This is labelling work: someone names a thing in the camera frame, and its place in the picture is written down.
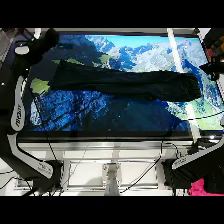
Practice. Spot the black pants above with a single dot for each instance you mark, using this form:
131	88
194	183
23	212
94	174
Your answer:
133	85

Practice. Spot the pink garment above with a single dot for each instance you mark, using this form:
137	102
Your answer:
197	189

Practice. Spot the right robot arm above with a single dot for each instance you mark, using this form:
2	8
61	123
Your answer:
186	160

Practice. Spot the heap of clothes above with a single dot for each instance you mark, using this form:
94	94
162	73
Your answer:
215	40

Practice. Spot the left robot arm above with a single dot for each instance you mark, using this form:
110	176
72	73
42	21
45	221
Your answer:
17	115

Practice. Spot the black garment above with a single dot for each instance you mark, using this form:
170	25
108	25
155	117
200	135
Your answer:
215	176

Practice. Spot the silver frame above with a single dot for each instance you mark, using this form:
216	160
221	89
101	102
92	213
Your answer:
111	173

